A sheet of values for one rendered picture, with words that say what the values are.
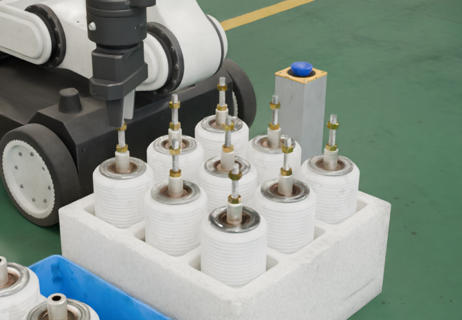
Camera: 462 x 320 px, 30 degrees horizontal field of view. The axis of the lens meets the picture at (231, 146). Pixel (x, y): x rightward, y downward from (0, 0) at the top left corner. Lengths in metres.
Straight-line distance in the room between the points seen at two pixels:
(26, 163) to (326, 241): 0.65
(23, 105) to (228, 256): 0.78
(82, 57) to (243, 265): 0.78
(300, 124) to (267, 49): 1.10
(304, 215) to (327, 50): 1.45
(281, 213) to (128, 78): 0.30
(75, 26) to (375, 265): 0.80
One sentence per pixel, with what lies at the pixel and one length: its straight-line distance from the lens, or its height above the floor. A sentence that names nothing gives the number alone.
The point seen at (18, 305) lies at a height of 0.24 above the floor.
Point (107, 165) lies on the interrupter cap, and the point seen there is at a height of 0.25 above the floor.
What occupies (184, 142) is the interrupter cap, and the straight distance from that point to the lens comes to 1.47.
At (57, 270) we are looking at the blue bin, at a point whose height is 0.09.
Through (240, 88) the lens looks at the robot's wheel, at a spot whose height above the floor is 0.15.
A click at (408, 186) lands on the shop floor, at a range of 1.92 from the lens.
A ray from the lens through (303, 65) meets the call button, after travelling 1.60.
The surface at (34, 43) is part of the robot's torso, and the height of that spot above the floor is 0.28.
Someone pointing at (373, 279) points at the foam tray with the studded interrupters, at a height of 0.04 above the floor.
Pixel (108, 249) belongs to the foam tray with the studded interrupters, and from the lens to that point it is 1.36.
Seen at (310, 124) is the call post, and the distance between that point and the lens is 1.62.
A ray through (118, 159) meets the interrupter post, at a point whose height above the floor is 0.27.
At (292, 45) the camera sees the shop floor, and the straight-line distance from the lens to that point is 2.74.
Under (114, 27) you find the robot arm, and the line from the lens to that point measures 1.25.
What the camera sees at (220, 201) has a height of 0.21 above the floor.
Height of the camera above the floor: 0.88
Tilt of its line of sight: 26 degrees down
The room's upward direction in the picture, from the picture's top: 1 degrees clockwise
